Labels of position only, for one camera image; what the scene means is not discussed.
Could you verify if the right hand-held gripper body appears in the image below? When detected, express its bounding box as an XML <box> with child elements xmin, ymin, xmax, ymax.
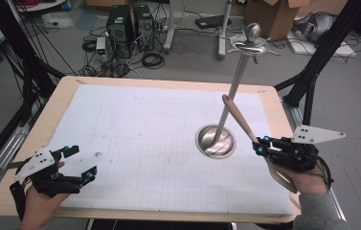
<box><xmin>265</xmin><ymin>124</ymin><xmax>347</xmax><ymax>173</ymax></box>

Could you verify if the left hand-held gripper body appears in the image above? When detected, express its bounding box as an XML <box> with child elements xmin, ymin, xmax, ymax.
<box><xmin>0</xmin><ymin>146</ymin><xmax>83</xmax><ymax>198</ymax></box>

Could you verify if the beige slotted spatula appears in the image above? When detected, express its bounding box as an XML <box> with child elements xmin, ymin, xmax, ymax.
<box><xmin>221</xmin><ymin>94</ymin><xmax>299</xmax><ymax>195</ymax></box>

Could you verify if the metal utensil stand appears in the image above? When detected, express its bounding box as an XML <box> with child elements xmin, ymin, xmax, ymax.
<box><xmin>195</xmin><ymin>22</ymin><xmax>280</xmax><ymax>160</ymax></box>

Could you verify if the person's right hand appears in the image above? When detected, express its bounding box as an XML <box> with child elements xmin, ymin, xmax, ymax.
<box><xmin>273</xmin><ymin>159</ymin><xmax>329</xmax><ymax>196</ymax></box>

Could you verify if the person's left hand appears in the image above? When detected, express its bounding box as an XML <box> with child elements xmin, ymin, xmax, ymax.
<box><xmin>23</xmin><ymin>161</ymin><xmax>71</xmax><ymax>221</ymax></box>

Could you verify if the white grid mat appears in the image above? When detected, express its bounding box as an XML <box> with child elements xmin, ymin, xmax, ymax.
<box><xmin>46</xmin><ymin>83</ymin><xmax>295</xmax><ymax>216</ymax></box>

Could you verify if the white power adapter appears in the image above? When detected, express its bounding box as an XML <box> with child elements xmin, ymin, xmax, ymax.
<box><xmin>95</xmin><ymin>36</ymin><xmax>107</xmax><ymax>62</ymax></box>

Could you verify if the flat white board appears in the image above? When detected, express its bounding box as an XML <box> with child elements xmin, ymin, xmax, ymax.
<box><xmin>286</xmin><ymin>39</ymin><xmax>358</xmax><ymax>58</ymax></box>

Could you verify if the large cardboard box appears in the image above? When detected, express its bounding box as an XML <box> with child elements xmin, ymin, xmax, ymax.
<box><xmin>244</xmin><ymin>0</ymin><xmax>311</xmax><ymax>41</ymax></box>

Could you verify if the black computer tower with label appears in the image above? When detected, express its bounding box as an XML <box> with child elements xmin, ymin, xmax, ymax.
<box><xmin>105</xmin><ymin>4</ymin><xmax>135</xmax><ymax>59</ymax></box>

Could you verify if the grey white headset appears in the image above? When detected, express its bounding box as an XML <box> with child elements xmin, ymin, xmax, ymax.
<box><xmin>291</xmin><ymin>11</ymin><xmax>335</xmax><ymax>44</ymax></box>

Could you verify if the flat black device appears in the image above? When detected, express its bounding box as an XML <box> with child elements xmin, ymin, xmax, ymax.
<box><xmin>194</xmin><ymin>14</ymin><xmax>233</xmax><ymax>30</ymax></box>

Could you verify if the clear plastic bag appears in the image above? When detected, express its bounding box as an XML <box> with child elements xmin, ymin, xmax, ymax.
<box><xmin>42</xmin><ymin>12</ymin><xmax>74</xmax><ymax>30</ymax></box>

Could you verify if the wooden desk with white legs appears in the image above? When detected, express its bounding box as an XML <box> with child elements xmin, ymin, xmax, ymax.
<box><xmin>163</xmin><ymin>0</ymin><xmax>234</xmax><ymax>60</ymax></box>

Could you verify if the round white table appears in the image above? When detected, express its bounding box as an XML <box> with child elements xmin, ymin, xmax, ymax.
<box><xmin>14</xmin><ymin>0</ymin><xmax>71</xmax><ymax>13</ymax></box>

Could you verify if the open cardboard box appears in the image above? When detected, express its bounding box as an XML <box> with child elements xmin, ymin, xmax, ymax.
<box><xmin>85</xmin><ymin>0</ymin><xmax>128</xmax><ymax>8</ymax></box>

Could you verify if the aluminium rail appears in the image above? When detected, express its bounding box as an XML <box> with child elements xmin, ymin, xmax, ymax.
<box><xmin>0</xmin><ymin>123</ymin><xmax>33</xmax><ymax>209</ymax></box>
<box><xmin>282</xmin><ymin>99</ymin><xmax>305</xmax><ymax>129</ymax></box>

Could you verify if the black wrist strap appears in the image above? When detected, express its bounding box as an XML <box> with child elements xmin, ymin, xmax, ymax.
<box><xmin>9</xmin><ymin>181</ymin><xmax>29</xmax><ymax>222</ymax></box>

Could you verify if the black metal frame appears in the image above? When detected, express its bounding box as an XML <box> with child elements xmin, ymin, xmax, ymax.
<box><xmin>273</xmin><ymin>0</ymin><xmax>361</xmax><ymax>127</ymax></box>
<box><xmin>0</xmin><ymin>0</ymin><xmax>66</xmax><ymax>128</ymax></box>

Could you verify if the coiled black cable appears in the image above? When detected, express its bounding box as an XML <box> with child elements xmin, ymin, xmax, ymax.
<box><xmin>141</xmin><ymin>51</ymin><xmax>166</xmax><ymax>70</ymax></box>

